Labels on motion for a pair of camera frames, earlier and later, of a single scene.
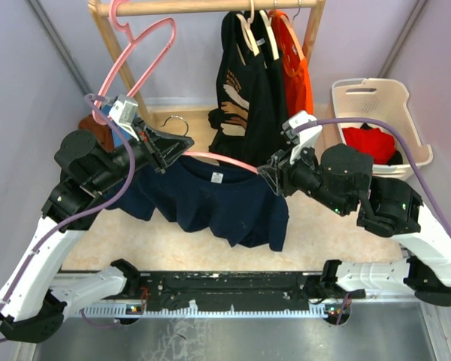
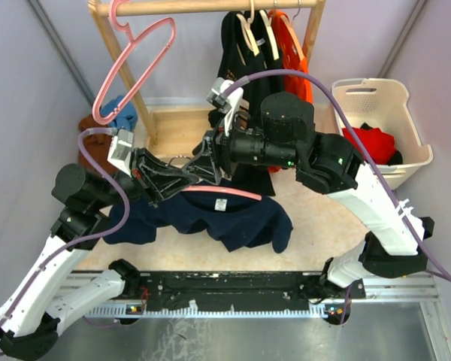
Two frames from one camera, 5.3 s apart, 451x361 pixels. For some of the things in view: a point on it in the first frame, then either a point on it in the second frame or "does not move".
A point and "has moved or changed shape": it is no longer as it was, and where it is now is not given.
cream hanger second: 267,22 does not move
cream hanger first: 247,31 does not move
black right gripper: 288,172 -> 201,164
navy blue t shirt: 228,201 has moved or changed shape
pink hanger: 210,155 -> 217,189
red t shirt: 379,145 does not move
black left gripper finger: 166,147 -> 165,180
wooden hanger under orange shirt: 293,32 does not move
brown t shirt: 103,134 does not move
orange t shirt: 298,84 does not move
